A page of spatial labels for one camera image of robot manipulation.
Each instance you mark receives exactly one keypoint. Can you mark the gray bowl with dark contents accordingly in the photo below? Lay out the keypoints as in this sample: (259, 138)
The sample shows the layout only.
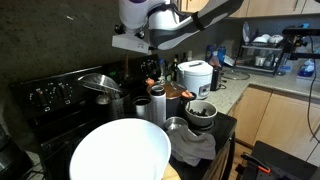
(201, 116)

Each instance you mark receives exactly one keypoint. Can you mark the wood wall cabinet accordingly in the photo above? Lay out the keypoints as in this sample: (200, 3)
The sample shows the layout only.
(273, 7)

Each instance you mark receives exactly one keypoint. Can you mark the steel ladle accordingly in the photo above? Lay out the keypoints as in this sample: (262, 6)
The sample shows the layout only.
(102, 99)

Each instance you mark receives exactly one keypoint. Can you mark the small steel cup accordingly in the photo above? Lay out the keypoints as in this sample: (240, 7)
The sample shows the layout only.
(174, 122)

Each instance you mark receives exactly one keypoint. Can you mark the black stove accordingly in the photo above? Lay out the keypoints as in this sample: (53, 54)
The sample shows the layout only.
(56, 110)

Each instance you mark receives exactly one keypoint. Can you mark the white rice cooker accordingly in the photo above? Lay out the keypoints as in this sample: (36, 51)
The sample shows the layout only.
(195, 78)

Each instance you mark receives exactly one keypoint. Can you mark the black stereo camera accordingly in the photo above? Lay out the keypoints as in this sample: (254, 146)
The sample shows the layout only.
(300, 32)

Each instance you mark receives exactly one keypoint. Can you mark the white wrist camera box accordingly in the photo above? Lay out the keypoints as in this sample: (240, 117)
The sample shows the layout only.
(131, 43)

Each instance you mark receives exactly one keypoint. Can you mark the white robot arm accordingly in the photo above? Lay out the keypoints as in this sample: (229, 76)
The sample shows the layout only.
(166, 18)

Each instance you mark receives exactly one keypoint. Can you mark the gray cloth towel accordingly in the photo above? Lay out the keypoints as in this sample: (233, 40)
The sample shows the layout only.
(193, 146)

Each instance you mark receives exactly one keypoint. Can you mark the black dish rack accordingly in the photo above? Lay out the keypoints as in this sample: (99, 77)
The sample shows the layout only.
(263, 55)

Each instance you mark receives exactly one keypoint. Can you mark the clear bottle with blue cap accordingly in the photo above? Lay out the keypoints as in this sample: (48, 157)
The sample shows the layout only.
(162, 68)

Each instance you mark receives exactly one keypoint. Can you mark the steel cylinder container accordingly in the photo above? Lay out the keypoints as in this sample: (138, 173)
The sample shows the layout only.
(157, 106)

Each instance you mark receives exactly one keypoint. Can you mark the wood base cabinet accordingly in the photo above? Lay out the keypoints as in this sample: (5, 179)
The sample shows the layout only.
(283, 123)

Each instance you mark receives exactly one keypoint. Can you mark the steel tumbler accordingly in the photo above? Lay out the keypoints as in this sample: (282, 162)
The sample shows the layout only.
(142, 107)

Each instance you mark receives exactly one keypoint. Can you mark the black cylinder grinder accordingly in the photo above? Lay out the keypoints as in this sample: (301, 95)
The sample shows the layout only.
(216, 78)

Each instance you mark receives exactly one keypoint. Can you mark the glass pan lid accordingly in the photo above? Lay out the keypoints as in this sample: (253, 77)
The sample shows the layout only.
(236, 74)

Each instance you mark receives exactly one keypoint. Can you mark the blue snack bag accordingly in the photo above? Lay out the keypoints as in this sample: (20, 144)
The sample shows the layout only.
(215, 55)

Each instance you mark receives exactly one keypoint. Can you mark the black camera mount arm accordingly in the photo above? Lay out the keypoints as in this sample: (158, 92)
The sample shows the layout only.
(303, 48)

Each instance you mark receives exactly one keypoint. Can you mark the black perforated platform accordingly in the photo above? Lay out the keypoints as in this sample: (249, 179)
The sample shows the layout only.
(286, 163)

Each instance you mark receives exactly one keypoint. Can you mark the dark glass bottle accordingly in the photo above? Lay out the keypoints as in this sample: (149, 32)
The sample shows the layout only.
(174, 66)

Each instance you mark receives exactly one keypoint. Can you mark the large white mixing bowl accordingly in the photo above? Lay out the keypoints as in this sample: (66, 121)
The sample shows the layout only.
(120, 153)

